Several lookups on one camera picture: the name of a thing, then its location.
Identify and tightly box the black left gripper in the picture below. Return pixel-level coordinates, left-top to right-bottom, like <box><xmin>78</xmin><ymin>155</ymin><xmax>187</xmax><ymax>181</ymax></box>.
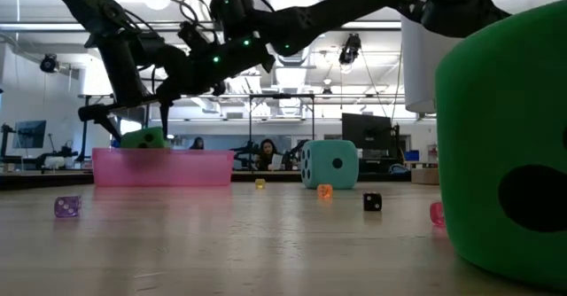
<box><xmin>78</xmin><ymin>29</ymin><xmax>154</xmax><ymax>143</ymax></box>

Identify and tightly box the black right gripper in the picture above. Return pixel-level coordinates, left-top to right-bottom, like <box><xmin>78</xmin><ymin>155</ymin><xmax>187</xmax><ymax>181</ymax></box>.
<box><xmin>150</xmin><ymin>0</ymin><xmax>276</xmax><ymax>140</ymax></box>

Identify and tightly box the large green foam die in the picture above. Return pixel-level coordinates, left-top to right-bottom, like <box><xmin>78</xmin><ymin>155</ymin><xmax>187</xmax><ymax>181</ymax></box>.
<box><xmin>120</xmin><ymin>126</ymin><xmax>170</xmax><ymax>150</ymax></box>
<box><xmin>435</xmin><ymin>0</ymin><xmax>567</xmax><ymax>291</ymax></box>

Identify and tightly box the large cyan foam die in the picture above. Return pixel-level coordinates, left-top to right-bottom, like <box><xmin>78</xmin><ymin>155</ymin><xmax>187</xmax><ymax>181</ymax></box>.
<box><xmin>299</xmin><ymin>139</ymin><xmax>360</xmax><ymax>191</ymax></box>

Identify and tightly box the pink translucent plastic bin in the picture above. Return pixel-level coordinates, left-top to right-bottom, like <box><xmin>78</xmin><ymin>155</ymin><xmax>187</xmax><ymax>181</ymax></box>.
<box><xmin>91</xmin><ymin>147</ymin><xmax>236</xmax><ymax>188</ymax></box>

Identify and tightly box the small background monitor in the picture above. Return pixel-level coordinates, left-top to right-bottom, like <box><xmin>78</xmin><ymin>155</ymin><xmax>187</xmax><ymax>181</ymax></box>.
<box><xmin>12</xmin><ymin>119</ymin><xmax>48</xmax><ymax>150</ymax></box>

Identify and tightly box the small purple translucent die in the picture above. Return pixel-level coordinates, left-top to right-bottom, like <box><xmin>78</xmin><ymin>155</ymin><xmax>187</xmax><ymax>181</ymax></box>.
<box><xmin>53</xmin><ymin>195</ymin><xmax>83</xmax><ymax>219</ymax></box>

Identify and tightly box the large black monitor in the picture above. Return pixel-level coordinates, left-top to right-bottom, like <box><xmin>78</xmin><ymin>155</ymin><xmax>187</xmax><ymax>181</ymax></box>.
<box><xmin>341</xmin><ymin>113</ymin><xmax>400</xmax><ymax>155</ymax></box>

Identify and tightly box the small black die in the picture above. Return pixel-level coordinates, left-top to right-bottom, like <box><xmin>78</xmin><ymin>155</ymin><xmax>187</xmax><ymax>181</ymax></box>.
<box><xmin>362</xmin><ymin>192</ymin><xmax>383</xmax><ymax>213</ymax></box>

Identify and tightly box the white cylindrical lamp shade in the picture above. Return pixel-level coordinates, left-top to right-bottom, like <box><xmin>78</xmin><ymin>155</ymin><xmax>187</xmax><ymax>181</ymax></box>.
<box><xmin>400</xmin><ymin>14</ymin><xmax>464</xmax><ymax>114</ymax></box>

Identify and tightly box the small pink translucent die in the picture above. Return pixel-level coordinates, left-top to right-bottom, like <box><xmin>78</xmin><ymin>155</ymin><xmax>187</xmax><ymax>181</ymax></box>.
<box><xmin>429</xmin><ymin>201</ymin><xmax>446</xmax><ymax>228</ymax></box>

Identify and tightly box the black ceiling camera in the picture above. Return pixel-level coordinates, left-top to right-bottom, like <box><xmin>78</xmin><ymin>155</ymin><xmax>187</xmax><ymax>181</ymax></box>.
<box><xmin>39</xmin><ymin>52</ymin><xmax>59</xmax><ymax>74</ymax></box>
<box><xmin>338</xmin><ymin>33</ymin><xmax>362</xmax><ymax>66</ymax></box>

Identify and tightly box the black aluminium table frame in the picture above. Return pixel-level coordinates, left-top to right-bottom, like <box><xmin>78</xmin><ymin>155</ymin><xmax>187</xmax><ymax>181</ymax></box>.
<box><xmin>0</xmin><ymin>169</ymin><xmax>439</xmax><ymax>191</ymax></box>

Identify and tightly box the black background workstation frame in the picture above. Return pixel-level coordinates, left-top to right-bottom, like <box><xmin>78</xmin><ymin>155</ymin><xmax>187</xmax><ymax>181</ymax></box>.
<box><xmin>79</xmin><ymin>92</ymin><xmax>318</xmax><ymax>173</ymax></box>

